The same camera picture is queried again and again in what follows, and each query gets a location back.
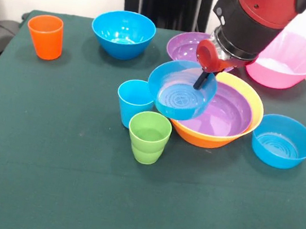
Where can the orange plastic bowl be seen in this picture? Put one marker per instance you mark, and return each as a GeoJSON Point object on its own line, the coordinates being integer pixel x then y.
{"type": "Point", "coordinates": [203, 140]}

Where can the dark green tablecloth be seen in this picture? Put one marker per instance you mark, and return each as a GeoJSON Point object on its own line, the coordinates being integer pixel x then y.
{"type": "Point", "coordinates": [140, 204]}

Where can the shallow blue plastic bowl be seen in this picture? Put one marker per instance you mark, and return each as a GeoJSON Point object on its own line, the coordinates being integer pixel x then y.
{"type": "Point", "coordinates": [177, 101]}
{"type": "Point", "coordinates": [282, 144]}

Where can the pink plastic bowl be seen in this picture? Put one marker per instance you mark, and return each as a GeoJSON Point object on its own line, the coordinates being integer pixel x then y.
{"type": "Point", "coordinates": [290, 71]}

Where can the deep blue plastic bowl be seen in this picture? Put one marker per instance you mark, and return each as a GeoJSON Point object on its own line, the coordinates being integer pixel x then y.
{"type": "Point", "coordinates": [122, 36]}

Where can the orange plastic cup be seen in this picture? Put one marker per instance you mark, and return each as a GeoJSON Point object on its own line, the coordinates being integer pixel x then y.
{"type": "Point", "coordinates": [45, 39]}

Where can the green plastic cup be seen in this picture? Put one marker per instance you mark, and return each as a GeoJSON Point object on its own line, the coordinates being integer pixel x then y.
{"type": "Point", "coordinates": [148, 139]}

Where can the purple plastic bowl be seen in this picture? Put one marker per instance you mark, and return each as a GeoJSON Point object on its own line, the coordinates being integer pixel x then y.
{"type": "Point", "coordinates": [182, 47]}
{"type": "Point", "coordinates": [227, 113]}

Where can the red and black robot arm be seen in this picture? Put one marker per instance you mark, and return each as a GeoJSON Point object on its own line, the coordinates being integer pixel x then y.
{"type": "Point", "coordinates": [254, 20]}

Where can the light blue plastic cup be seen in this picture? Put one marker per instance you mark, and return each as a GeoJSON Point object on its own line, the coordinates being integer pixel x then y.
{"type": "Point", "coordinates": [131, 108]}

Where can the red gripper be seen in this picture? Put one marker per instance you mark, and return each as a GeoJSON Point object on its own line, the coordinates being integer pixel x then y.
{"type": "Point", "coordinates": [209, 57]}

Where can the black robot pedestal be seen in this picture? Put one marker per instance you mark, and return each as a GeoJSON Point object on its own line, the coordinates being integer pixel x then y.
{"type": "Point", "coordinates": [168, 2]}

